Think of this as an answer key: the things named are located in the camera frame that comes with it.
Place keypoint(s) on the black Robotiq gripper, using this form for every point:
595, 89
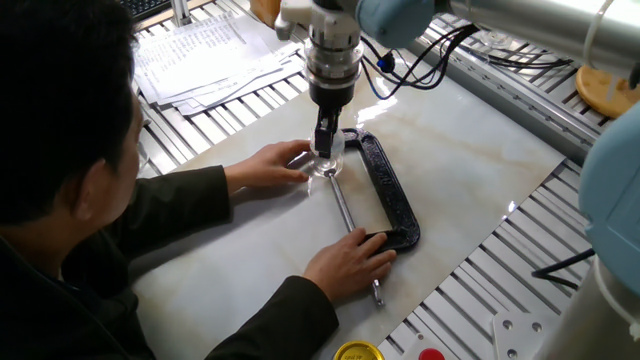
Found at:
330, 95

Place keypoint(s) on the black metal C-clamp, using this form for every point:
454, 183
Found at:
390, 191

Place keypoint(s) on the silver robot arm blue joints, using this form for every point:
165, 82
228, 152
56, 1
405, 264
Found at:
525, 22

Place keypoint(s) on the right forearm dark sleeve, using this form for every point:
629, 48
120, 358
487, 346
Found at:
280, 325

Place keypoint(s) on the yellow metal lid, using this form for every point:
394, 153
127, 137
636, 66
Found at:
358, 351

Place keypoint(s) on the person's left hand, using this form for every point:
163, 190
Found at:
265, 167

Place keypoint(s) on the person's right hand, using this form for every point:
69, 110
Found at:
346, 266

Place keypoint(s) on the marble pattern tile board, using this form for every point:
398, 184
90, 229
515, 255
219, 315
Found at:
450, 165

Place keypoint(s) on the wooden block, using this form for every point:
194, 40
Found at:
264, 10

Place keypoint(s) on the stack of printed papers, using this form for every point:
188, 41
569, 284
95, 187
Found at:
210, 60

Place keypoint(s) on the clear glass cup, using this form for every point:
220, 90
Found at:
495, 39

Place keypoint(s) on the black computer keyboard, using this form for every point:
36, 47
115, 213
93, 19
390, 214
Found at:
142, 7

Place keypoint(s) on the white box with red button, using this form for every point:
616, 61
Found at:
430, 354

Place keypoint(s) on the round wooden stand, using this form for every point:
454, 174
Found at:
602, 95

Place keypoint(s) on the person with black hair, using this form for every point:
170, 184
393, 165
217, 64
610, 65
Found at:
55, 125

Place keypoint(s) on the white perforated plate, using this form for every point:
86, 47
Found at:
517, 340

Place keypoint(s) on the aluminium profile rail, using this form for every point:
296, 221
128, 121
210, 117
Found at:
500, 95

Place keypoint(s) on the metal post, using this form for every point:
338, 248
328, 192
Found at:
180, 12

